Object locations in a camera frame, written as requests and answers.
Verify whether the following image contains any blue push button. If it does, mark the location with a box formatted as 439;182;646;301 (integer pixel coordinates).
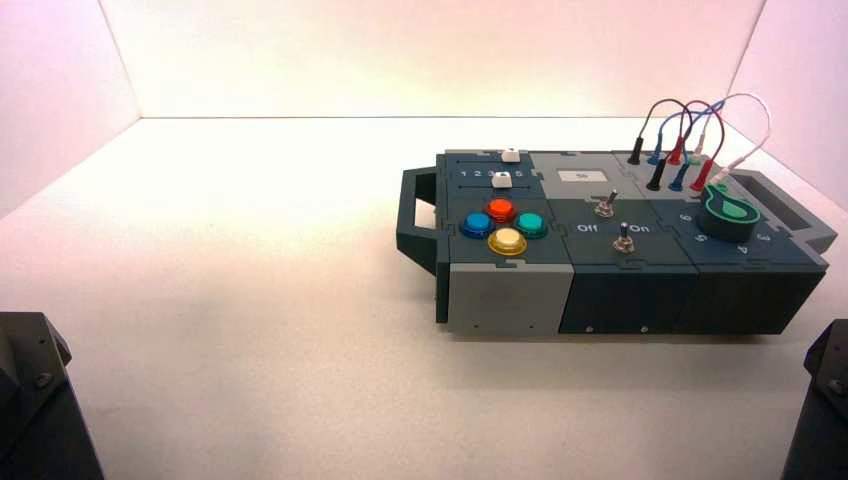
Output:
459;211;496;240

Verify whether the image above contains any orange push button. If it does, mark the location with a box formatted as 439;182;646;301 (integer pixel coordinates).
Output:
485;197;518;225

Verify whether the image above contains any yellow push button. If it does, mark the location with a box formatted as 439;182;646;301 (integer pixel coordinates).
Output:
488;227;529;258

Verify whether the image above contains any green push button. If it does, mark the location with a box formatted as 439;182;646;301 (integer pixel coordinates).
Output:
514;211;549;240

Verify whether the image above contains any dark teal control box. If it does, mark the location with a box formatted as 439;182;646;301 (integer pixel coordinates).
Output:
396;148;837;336

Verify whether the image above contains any green rotary knob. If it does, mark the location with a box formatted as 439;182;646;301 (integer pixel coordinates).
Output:
696;183;762;244

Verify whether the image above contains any black jumper cable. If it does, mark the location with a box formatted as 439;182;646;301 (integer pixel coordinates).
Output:
627;98;694;193

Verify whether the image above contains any blue jumper cable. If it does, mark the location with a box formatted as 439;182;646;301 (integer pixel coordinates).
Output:
647;99;727;193

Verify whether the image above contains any red jumper cable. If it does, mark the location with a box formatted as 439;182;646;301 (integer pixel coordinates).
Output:
665;100;727;193

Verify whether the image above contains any white jumper cable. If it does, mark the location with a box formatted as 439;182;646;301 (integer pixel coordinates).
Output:
688;92;773;187

